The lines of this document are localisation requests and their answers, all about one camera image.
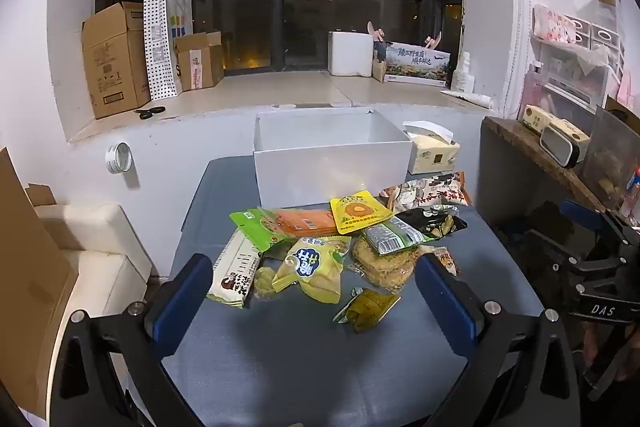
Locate black snack packet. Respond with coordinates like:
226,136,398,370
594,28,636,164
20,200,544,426
399,204,469,242

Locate dotted paper bag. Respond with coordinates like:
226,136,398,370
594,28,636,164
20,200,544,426
143,0,182,101

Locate beige red printed snack packet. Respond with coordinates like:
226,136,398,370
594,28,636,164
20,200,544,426
379,171,474,214

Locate pink floral cloth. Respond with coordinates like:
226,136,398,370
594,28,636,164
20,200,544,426
532,4,577,44

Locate small yellow carton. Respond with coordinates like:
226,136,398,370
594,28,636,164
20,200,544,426
522,104,591,144

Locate yellow square snack packet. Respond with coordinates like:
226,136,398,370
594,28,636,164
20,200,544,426
329,190,395,236

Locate small cardboard box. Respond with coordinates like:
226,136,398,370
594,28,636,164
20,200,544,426
173,31,226,92

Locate white plastic bottle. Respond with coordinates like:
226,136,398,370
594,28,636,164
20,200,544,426
451,51,476,92

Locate white tube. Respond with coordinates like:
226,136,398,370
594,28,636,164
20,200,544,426
439,89,494,110

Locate dark yellow pickle packet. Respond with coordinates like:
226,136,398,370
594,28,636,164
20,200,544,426
332,287,402,334

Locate wooden side table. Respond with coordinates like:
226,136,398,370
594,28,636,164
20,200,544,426
481,116,640,258

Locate white paper bag coloured squares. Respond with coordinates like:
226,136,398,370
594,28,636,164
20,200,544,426
166,0,194,38

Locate white grey device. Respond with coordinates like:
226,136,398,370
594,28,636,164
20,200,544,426
539,125,581,168

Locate grey green snack packet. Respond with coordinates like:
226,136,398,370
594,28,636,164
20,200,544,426
362,217,427,256

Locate clear plastic drawer unit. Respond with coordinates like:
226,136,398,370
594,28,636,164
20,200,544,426
523,4,627,122

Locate white brown long snack packet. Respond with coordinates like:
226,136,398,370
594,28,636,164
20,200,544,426
207,229,264,309

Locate tape roll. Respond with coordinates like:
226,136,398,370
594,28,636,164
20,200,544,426
104,142,135,174

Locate yellow blue snack packet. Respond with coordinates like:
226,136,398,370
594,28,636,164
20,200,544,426
271,235,352,306

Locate large cardboard box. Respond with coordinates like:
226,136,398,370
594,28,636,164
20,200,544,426
82,2,151,120

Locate white foam box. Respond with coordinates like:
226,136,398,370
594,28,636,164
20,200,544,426
327,31,376,78

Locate white foam blocks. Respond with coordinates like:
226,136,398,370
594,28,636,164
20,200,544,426
31,203,154,338

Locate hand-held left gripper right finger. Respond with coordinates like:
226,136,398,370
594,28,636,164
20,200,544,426
415,253,592,427

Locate round cracker packet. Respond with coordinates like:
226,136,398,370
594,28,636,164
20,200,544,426
350,237,437,294

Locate long landscape printed box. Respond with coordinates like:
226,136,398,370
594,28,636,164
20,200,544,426
372,41,452,87

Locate flat cardboard sheet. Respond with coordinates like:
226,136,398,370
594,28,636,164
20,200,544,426
0,147,80,420

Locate yellow tissue box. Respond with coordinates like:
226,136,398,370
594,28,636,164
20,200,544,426
402,119,461,176

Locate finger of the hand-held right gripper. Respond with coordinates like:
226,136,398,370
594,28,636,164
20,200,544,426
559,199,640,253
525,228,601,280

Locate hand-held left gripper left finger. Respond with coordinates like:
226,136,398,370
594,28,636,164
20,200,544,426
50,253,213,427

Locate orange white snack packet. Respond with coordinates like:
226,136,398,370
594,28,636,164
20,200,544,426
432,246,461,278

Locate clear yellow candy packet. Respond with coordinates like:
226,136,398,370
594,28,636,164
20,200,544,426
253,266,282,301

